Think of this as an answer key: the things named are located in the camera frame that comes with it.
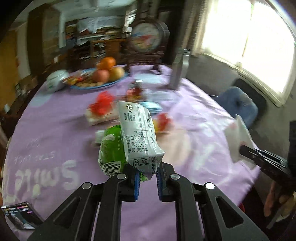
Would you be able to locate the yellow pear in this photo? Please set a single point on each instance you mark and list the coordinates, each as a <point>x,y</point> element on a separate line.
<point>116,73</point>

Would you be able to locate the red foam fruit net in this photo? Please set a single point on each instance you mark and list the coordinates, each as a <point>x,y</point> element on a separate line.
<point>103,104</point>

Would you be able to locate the clear crumpled plastic bag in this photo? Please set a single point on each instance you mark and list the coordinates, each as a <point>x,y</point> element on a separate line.
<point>160,96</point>

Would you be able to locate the person's right hand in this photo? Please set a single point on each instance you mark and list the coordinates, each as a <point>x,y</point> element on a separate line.
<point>279,199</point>

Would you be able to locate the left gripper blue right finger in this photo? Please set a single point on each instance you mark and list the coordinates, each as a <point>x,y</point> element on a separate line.
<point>204,212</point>

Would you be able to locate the silver metal bottle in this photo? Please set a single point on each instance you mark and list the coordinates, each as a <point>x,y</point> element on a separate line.
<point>179,68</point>

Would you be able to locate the red white candy wrapper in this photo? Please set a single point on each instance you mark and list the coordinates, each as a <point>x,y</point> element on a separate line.
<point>162,123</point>

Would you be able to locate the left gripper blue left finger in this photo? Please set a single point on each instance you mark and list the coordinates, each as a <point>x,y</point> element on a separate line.
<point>92,212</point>

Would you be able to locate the smartphone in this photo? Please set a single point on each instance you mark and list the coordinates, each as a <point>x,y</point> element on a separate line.
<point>23,216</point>

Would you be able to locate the blue fruit plate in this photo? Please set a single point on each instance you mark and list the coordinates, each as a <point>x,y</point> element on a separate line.
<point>88,83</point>

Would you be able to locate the purple printed tablecloth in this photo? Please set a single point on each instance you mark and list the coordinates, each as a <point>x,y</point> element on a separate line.
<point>51,153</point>

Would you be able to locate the blue face mask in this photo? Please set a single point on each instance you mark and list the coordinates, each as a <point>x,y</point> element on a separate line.
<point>152,107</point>

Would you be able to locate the white paper cup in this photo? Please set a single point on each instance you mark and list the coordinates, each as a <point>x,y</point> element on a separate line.
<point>94,119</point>

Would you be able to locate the orange fruit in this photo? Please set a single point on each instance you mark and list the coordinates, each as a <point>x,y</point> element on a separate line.
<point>106,63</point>

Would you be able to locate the floral white tissue pack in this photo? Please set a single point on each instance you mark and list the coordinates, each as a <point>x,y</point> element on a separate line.
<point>237,135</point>

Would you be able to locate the red snack bag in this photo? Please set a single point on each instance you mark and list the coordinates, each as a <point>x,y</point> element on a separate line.
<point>135,91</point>

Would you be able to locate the green white milk carton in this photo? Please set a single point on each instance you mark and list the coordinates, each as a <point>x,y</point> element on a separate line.
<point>133,141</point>

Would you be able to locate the red apple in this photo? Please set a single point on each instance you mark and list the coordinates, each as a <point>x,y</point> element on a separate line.
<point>101,76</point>

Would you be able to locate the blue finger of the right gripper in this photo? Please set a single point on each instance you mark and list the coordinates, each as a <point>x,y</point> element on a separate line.
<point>274,166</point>

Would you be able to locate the round embroidered wooden screen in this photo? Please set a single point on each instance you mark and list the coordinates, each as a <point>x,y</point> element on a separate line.
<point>147,43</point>

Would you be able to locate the red snack packet on plate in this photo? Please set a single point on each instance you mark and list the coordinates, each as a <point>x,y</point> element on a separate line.
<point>72,80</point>

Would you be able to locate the white ceramic lidded pot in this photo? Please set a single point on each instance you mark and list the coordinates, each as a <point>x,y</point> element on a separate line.
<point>54,81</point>

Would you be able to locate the dark wooden cabinet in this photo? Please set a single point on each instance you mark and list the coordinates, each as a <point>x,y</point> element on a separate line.
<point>42,37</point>

